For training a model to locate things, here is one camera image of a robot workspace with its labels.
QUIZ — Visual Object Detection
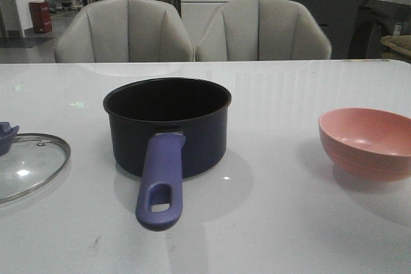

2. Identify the pink bowl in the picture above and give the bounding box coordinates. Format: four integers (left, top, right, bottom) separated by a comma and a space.
319, 108, 410, 182

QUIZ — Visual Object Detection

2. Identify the left grey upholstered chair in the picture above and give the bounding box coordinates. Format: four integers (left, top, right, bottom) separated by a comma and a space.
55, 0, 195, 64

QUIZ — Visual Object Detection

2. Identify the dark blue saucepan purple handle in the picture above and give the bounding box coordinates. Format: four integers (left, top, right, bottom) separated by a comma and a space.
103, 77, 231, 231

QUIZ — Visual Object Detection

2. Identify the right grey upholstered chair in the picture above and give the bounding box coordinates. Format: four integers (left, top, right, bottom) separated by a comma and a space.
196, 0, 332, 62

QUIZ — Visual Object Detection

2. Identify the beige cushion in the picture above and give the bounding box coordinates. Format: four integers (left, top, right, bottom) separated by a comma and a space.
380, 35, 411, 63

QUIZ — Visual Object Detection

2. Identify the glass lid with purple knob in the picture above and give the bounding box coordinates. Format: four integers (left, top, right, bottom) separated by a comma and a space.
1, 122, 71, 204

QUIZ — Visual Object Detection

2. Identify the dark appliance at right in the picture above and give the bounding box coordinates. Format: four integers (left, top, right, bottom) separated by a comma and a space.
347, 0, 410, 59

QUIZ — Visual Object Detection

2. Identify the grey upholstered chair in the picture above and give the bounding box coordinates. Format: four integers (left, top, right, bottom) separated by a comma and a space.
55, 0, 195, 64
196, 0, 332, 62

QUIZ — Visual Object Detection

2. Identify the red bin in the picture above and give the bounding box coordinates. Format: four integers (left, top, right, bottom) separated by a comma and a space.
29, 1, 52, 33

